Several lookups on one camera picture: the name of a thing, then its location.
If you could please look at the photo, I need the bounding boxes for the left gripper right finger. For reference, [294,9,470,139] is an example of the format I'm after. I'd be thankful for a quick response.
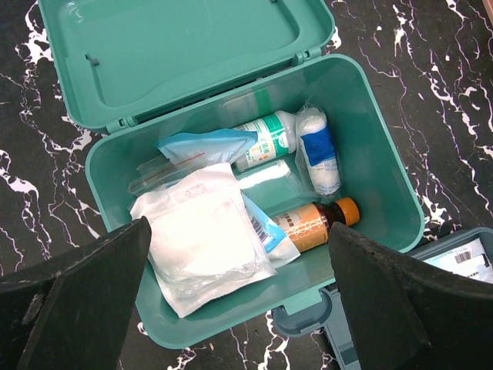
[329,223,492,369]

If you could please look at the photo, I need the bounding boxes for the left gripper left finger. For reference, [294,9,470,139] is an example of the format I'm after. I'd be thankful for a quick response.
[1,217,151,369]

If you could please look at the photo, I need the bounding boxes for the dark teal divider tray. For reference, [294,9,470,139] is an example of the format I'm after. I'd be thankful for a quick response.
[273,224,492,369]

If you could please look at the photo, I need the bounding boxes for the brown glass medicine bottle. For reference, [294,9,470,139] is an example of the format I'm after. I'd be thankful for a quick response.
[273,197,361,253]

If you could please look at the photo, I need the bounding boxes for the white gauze pad package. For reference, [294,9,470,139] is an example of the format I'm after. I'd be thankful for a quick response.
[130,163,277,318]

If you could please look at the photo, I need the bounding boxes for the clear bag blue items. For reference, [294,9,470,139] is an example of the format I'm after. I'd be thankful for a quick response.
[128,153,205,197]

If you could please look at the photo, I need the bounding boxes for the blue white bandage roll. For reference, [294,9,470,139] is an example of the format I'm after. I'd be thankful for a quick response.
[295,103,341,197]

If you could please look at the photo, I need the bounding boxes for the blue mask package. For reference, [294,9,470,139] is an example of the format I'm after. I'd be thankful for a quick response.
[156,129,300,268]

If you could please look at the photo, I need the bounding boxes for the white plastic medicine bottle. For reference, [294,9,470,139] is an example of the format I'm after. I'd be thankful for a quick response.
[234,110,297,172]

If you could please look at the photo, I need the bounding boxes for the green medicine kit box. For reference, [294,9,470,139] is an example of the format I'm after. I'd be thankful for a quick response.
[39,1,424,349]

